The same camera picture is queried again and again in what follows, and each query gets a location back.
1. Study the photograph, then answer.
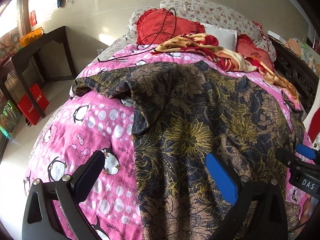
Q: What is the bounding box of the dark wooden desk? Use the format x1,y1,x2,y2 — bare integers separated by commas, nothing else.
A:
0,25,78,119

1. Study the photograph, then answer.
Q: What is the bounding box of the white floral quilt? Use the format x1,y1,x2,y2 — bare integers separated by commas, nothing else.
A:
126,0,277,62

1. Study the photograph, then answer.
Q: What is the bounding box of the red heart pillow right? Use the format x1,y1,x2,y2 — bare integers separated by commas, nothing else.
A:
235,34,274,71

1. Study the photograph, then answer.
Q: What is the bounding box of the red heart pillow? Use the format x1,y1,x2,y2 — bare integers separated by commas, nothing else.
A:
235,34,274,71
136,8,205,45

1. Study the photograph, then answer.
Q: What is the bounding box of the red heart pillow left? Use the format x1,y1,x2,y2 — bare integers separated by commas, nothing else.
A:
136,8,205,45

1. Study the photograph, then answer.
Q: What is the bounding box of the white pillow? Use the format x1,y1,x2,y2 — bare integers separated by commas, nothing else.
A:
202,23,238,51

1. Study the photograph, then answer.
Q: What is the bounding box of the orange plastic basket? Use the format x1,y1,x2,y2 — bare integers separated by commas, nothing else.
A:
20,27,44,48

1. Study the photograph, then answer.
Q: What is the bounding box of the dark floral patterned garment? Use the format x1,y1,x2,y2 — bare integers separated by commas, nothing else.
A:
72,61,305,239

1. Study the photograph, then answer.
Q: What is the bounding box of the black cable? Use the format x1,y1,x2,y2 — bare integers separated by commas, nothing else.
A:
97,7,198,63

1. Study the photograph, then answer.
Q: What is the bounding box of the red gold floral blanket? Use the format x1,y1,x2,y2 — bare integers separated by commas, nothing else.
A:
151,33,302,111

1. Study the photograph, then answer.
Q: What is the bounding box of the red gift box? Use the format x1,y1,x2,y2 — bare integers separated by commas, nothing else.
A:
17,83,50,126

